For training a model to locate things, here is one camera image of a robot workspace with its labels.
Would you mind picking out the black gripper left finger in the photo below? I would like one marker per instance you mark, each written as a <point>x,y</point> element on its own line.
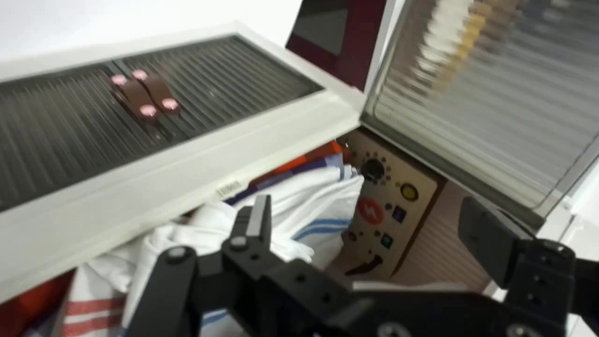
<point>249,273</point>

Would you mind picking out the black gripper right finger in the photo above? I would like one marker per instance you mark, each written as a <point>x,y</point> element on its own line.
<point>498,243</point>

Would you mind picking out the white towel blue stripes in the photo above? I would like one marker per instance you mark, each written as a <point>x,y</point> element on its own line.
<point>330,205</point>
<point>199,232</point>

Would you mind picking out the white towel red stripes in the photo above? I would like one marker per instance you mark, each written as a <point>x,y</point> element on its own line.
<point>94,308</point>

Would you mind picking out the blue purple cloth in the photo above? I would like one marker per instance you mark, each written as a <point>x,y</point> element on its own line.
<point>281,183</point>

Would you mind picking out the beige toy button panel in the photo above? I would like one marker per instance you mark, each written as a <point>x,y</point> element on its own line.
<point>399,215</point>

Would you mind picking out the orange cloth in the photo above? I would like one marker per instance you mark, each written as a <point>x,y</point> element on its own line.
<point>305,162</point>

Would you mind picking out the red cloth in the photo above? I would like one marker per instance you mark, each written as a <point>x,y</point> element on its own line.
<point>28,308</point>

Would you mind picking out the dark red desk white top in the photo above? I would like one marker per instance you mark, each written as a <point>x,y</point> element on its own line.
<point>339,37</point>

